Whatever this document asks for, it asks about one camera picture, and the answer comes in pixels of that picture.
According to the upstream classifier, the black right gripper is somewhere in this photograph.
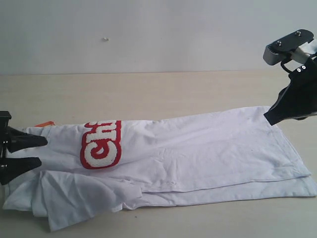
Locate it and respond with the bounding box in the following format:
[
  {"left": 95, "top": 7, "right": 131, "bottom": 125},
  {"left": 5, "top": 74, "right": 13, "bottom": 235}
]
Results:
[{"left": 264, "top": 57, "right": 317, "bottom": 125}]

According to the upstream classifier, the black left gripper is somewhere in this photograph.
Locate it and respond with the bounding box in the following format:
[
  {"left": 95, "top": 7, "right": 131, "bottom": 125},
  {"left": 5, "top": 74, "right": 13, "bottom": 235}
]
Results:
[{"left": 0, "top": 111, "right": 48, "bottom": 185}]

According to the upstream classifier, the black right camera cable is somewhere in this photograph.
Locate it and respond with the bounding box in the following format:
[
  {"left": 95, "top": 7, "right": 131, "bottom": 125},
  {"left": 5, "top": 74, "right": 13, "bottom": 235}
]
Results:
[{"left": 280, "top": 59, "right": 294, "bottom": 74}]

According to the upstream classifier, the white t-shirt red lettering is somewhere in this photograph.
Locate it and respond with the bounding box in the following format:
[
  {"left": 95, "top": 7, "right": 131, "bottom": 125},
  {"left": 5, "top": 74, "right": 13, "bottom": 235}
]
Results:
[{"left": 3, "top": 106, "right": 317, "bottom": 231}]

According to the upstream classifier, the orange ribbon tag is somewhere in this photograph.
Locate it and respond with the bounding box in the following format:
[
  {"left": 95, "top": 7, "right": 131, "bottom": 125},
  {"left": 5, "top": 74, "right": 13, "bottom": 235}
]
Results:
[{"left": 35, "top": 121, "right": 55, "bottom": 127}]

